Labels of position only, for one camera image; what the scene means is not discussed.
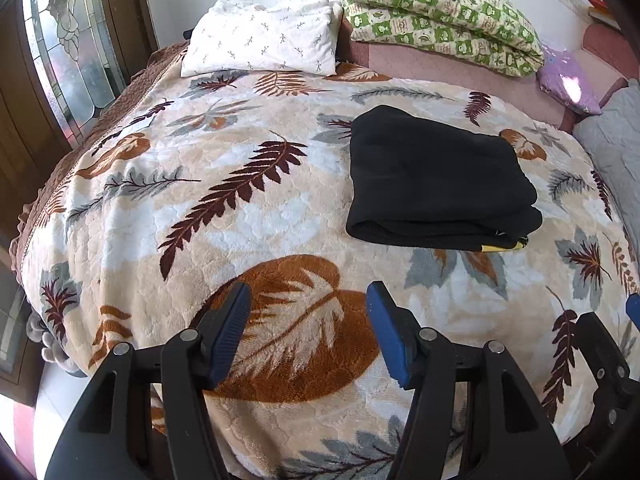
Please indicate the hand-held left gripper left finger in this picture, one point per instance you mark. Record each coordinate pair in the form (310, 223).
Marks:
(229, 332)

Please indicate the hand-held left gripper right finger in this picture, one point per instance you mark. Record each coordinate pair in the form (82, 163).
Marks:
(389, 340)

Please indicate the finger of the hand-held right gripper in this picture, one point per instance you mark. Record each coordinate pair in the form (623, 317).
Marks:
(607, 360)
(634, 312)

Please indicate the black pants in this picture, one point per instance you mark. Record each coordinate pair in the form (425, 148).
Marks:
(430, 185)

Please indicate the leaf print fleece blanket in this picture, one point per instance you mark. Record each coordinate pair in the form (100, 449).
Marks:
(200, 270)

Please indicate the grey blanket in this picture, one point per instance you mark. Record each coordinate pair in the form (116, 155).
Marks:
(615, 135)

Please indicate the grey plush slippers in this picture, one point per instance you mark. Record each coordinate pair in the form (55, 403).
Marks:
(50, 345)

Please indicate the purple pillow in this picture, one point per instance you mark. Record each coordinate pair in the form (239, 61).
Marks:
(565, 80)

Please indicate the pink bed sheet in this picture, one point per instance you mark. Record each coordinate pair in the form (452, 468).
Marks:
(425, 66)

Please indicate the white twig print pillow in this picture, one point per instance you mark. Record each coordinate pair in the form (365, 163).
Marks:
(300, 5)
(260, 45)

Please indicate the stack of books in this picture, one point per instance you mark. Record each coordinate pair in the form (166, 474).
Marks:
(600, 10)

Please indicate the green patterned folded quilt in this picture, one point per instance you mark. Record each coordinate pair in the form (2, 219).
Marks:
(440, 15)

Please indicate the stained glass window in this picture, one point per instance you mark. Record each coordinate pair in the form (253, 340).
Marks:
(65, 35)

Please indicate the wooden window frame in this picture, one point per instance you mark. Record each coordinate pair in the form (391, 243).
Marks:
(15, 125)

